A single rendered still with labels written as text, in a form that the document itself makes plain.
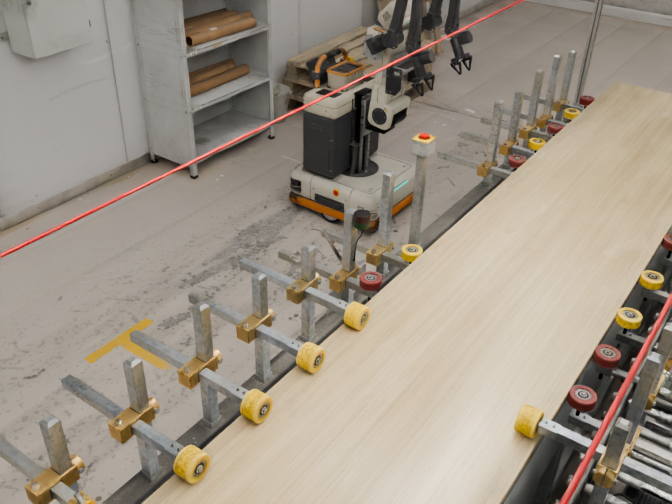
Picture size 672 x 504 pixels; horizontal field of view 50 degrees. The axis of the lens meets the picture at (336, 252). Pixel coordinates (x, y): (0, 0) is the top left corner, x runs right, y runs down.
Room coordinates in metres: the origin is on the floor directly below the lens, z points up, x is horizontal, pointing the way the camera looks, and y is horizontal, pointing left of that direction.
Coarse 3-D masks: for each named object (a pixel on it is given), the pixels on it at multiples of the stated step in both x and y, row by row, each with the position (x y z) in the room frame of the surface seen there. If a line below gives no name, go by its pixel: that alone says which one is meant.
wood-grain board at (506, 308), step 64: (576, 128) 3.51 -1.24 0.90; (640, 128) 3.54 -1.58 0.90; (512, 192) 2.78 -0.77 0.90; (576, 192) 2.80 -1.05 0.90; (640, 192) 2.82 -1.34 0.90; (448, 256) 2.26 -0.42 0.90; (512, 256) 2.27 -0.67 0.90; (576, 256) 2.29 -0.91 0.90; (640, 256) 2.30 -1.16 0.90; (384, 320) 1.86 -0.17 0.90; (448, 320) 1.87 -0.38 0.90; (512, 320) 1.88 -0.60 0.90; (576, 320) 1.89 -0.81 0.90; (320, 384) 1.55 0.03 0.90; (384, 384) 1.56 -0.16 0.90; (448, 384) 1.57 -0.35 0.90; (512, 384) 1.58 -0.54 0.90; (256, 448) 1.30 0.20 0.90; (320, 448) 1.31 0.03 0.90; (384, 448) 1.32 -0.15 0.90; (448, 448) 1.32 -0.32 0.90; (512, 448) 1.33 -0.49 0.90
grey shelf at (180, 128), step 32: (160, 0) 4.60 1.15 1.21; (192, 0) 5.21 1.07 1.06; (224, 0) 5.48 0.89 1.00; (256, 0) 5.33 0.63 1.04; (160, 32) 4.62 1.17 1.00; (256, 32) 5.12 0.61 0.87; (160, 64) 4.64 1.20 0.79; (192, 64) 5.17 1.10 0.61; (256, 64) 5.34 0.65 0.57; (160, 96) 4.66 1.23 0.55; (224, 96) 4.82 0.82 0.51; (256, 96) 5.35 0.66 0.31; (160, 128) 4.68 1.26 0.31; (192, 128) 4.54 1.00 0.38; (224, 128) 5.11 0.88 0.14; (256, 128) 5.13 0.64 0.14
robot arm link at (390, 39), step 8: (400, 0) 3.82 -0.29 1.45; (400, 8) 3.82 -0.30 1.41; (392, 16) 3.84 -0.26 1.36; (400, 16) 3.82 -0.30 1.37; (392, 24) 3.83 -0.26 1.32; (400, 24) 3.83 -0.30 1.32; (392, 32) 3.81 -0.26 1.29; (400, 32) 3.88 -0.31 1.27; (384, 40) 3.83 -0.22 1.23; (392, 40) 3.80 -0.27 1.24
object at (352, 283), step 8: (280, 256) 2.31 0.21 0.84; (288, 256) 2.29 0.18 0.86; (296, 264) 2.27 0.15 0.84; (320, 264) 2.24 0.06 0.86; (320, 272) 2.21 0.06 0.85; (328, 272) 2.19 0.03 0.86; (352, 280) 2.14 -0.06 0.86; (352, 288) 2.12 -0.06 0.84; (360, 288) 2.11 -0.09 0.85; (368, 296) 2.08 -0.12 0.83
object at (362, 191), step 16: (384, 160) 4.34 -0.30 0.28; (400, 160) 4.35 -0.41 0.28; (304, 176) 4.10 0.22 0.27; (320, 176) 4.08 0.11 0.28; (352, 176) 4.09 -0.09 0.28; (368, 176) 4.10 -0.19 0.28; (400, 176) 4.12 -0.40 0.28; (304, 192) 4.08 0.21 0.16; (320, 192) 4.01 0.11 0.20; (336, 192) 3.93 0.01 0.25; (352, 192) 3.90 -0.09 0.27; (368, 192) 3.89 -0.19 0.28; (400, 192) 4.05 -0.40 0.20; (320, 208) 4.00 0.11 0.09; (336, 208) 3.93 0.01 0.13; (368, 208) 3.80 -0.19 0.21; (400, 208) 4.05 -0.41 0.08
